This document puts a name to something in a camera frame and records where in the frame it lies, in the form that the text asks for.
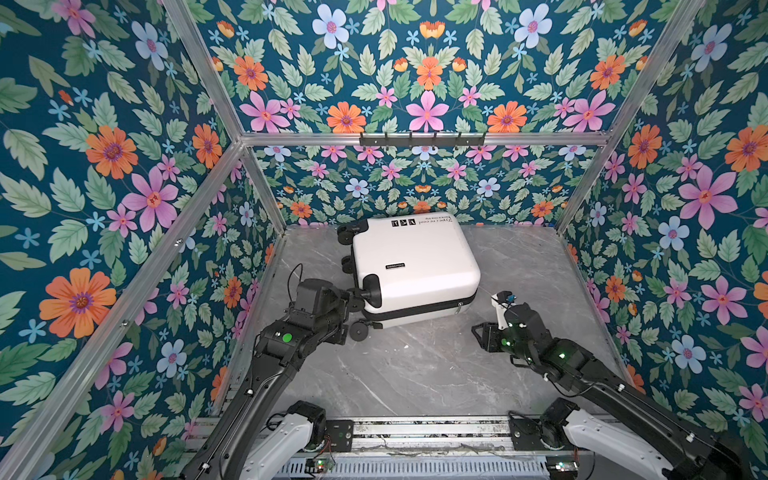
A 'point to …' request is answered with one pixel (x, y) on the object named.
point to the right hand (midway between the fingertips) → (476, 327)
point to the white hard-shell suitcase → (407, 269)
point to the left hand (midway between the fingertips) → (361, 297)
